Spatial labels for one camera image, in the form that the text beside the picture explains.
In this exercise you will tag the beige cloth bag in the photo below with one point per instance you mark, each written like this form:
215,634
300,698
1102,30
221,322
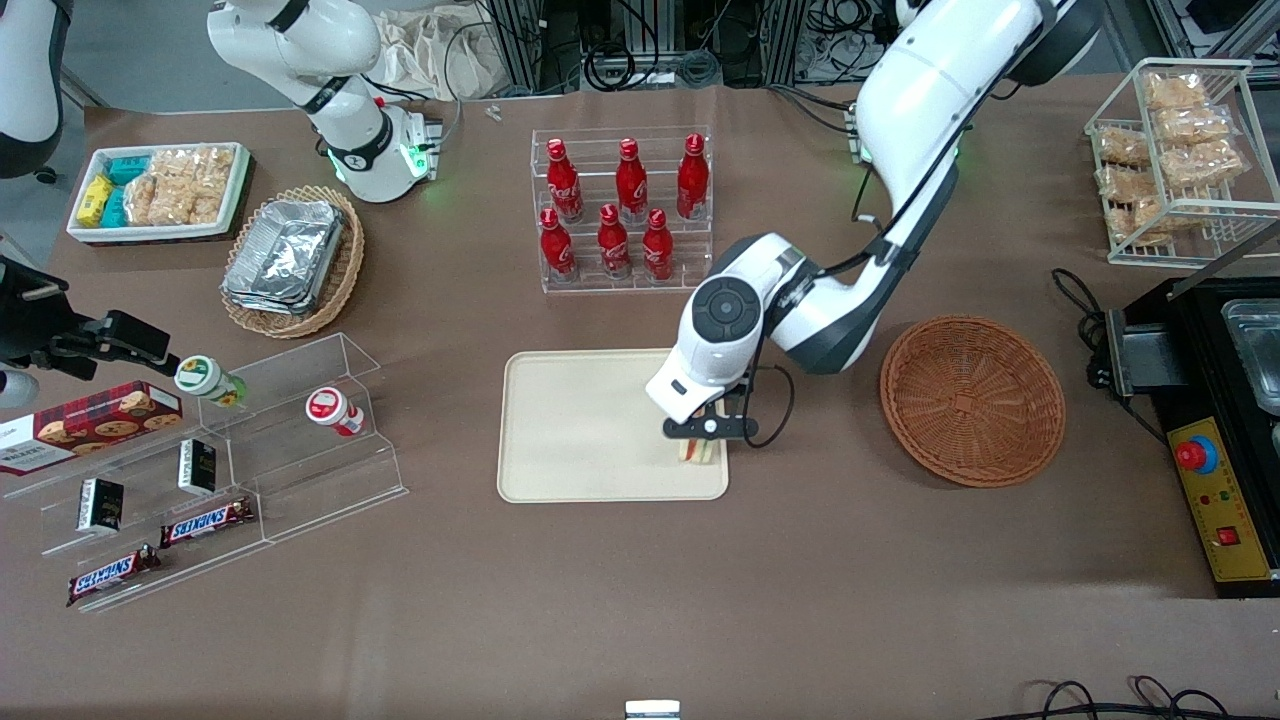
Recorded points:
430,55

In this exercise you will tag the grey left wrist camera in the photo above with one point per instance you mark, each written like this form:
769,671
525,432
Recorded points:
712,427

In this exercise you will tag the Snickers chocolate bar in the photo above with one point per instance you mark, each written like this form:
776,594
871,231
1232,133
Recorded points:
205,522
112,575

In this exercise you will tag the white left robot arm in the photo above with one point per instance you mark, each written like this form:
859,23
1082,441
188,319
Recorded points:
900,130

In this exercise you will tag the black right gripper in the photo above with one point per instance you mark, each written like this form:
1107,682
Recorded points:
30,322

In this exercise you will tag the round brown wicker basket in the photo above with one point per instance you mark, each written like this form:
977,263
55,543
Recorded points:
970,400

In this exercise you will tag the metal pan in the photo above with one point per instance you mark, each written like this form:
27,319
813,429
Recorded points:
1258,350

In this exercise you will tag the beige plastic tray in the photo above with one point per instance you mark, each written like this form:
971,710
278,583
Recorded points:
580,425

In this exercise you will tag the aluminium foil container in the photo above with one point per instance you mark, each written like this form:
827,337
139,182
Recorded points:
290,250
262,304

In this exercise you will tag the clear acrylic stepped shelf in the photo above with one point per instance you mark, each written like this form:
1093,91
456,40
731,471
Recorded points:
60,500
320,480

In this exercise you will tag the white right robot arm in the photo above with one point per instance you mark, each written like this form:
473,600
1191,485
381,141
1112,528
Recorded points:
330,50

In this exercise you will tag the yellow emergency stop control box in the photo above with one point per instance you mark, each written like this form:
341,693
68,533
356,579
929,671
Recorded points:
1225,510

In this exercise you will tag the red plaid cookie box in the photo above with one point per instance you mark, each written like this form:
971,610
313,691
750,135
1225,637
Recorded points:
90,425

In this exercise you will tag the yellow snack packet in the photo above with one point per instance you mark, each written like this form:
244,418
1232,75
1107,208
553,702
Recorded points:
95,198

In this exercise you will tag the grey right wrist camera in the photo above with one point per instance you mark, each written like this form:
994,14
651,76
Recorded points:
14,390

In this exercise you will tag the clear acrylic bottle rack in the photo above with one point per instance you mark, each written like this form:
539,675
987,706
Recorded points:
690,275

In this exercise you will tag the red cola bottle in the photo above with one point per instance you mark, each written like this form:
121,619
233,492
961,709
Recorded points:
657,248
692,180
556,248
613,246
564,185
630,185

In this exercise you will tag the oval tan wicker basket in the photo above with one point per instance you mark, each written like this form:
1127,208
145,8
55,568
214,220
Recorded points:
340,280

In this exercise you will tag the clear rice cracker bag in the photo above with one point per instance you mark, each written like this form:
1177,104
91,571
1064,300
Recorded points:
180,185
216,180
145,200

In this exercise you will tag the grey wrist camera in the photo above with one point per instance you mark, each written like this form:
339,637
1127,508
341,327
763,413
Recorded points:
712,427
14,390

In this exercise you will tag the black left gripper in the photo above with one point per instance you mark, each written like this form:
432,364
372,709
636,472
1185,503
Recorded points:
738,390

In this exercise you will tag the grey black box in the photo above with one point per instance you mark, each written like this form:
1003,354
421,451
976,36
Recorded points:
1145,355

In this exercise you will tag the white metal rail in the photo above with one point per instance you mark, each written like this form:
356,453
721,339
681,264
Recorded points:
1225,260

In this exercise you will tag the small black box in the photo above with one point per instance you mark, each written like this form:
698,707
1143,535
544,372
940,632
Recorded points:
197,466
100,504

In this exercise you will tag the white rectangular snack tray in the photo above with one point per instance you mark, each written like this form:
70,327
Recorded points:
150,232

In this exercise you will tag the teal snack packet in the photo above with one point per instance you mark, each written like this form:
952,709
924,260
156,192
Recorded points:
128,167
116,209

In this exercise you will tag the green-lid small bottle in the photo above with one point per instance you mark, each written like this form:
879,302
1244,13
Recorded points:
205,378

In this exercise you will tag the black appliance base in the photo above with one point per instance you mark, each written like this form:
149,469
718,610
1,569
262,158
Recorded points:
1200,340

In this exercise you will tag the triangular sandwich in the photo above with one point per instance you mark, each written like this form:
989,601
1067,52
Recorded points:
699,453

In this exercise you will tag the aluminium frame post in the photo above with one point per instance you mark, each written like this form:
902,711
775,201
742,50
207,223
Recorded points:
520,45
792,40

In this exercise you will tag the red-lid small bottle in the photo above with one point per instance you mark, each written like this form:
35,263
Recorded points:
330,408

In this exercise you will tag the clear fried snack bag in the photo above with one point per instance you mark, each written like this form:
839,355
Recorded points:
1205,162
1125,185
1175,92
1195,126
1122,147
1148,218

